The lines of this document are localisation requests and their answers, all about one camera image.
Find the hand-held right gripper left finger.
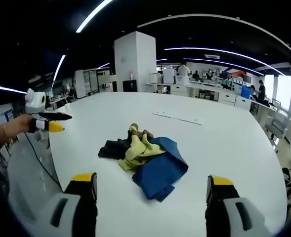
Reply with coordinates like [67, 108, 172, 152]
[40, 172, 98, 237]

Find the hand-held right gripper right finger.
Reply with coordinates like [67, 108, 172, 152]
[205, 174, 272, 237]

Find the black garment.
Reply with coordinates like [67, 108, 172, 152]
[97, 138, 131, 160]

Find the blue garment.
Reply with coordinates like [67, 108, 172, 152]
[131, 136, 189, 203]

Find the pale yellow garment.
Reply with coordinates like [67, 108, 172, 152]
[118, 123, 166, 172]

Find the brown garment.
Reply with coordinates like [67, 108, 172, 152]
[129, 122, 156, 142]

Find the clear folding template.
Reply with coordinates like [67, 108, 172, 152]
[151, 108, 206, 126]

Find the person's left hand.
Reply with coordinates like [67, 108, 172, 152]
[11, 114, 35, 136]

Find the ceiling light strip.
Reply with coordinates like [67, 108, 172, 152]
[0, 85, 28, 95]
[137, 15, 291, 60]
[52, 54, 67, 82]
[75, 0, 114, 34]
[164, 47, 286, 75]

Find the black low cabinet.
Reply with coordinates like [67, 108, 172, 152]
[122, 79, 137, 93]

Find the white square pillar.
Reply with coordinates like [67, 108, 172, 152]
[114, 31, 157, 93]

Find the grey office chair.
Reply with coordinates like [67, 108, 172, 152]
[264, 108, 291, 147]

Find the white storage box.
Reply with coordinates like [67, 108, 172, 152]
[162, 68, 177, 84]

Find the blue plastic bin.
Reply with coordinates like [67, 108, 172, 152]
[241, 85, 252, 100]

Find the long white drawer counter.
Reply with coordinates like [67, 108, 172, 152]
[145, 80, 252, 111]

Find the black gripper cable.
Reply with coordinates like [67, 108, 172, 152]
[24, 132, 63, 190]

